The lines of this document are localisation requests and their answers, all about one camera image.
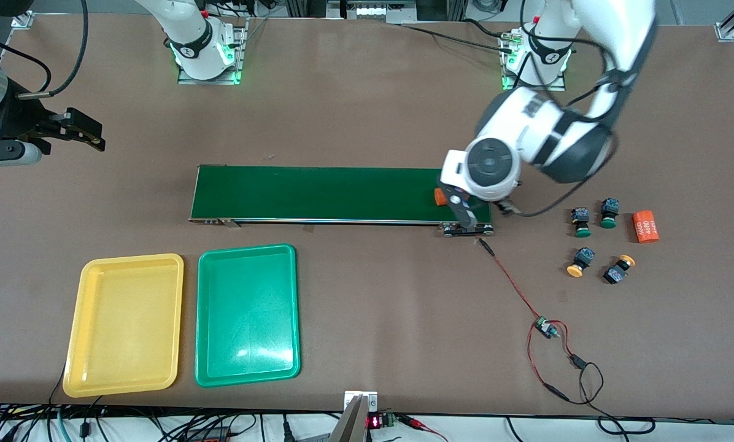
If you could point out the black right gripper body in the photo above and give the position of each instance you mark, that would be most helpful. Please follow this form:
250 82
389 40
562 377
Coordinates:
18 116

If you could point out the orange cylinder with white print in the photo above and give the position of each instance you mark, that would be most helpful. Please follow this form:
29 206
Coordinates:
439 197
645 226

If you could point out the green push button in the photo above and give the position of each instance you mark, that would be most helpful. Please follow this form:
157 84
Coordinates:
582 218
610 212

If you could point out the yellow push button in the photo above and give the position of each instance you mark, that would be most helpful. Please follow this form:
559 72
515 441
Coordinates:
617 271
582 258

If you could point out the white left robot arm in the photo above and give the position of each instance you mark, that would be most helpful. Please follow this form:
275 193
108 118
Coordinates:
612 31

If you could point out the green conveyor belt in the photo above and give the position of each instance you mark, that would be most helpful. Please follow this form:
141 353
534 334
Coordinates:
342 210

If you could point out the small speed controller board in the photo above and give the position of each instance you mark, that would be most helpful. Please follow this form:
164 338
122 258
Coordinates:
545 327

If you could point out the yellow plastic tray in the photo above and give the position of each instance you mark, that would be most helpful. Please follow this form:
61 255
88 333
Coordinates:
124 325

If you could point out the silver control box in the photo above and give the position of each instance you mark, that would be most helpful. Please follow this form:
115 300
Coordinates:
373 11

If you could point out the red clip lead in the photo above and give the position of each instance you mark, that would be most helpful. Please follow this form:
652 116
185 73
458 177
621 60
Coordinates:
419 423

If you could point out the red digit display module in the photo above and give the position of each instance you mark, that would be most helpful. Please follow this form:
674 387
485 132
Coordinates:
374 422

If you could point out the silver metal clamp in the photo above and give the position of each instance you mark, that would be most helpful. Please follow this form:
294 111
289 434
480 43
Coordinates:
351 423

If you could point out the green plastic tray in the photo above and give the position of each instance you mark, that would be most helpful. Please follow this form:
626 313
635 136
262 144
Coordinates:
247 316

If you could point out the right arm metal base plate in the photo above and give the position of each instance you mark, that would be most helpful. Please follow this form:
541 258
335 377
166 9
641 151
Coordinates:
207 80

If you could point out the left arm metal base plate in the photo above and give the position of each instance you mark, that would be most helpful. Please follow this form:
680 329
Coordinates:
536 87

